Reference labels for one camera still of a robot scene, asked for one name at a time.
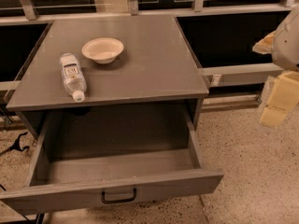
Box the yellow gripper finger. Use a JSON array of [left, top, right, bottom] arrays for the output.
[[252, 31, 276, 54], [260, 71, 299, 128]]

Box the clear plastic water bottle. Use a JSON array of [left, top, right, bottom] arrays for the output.
[[60, 53, 87, 103]]

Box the open grey top drawer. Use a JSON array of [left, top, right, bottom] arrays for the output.
[[1, 102, 223, 216]]

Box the grey metal cabinet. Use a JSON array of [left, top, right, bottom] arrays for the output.
[[5, 14, 210, 141]]

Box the white paper bowl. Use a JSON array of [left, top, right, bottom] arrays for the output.
[[81, 38, 124, 64]]

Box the metal window railing frame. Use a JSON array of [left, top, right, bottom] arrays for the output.
[[0, 0, 299, 107]]

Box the black drawer handle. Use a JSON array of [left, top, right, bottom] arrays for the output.
[[101, 188, 137, 204]]

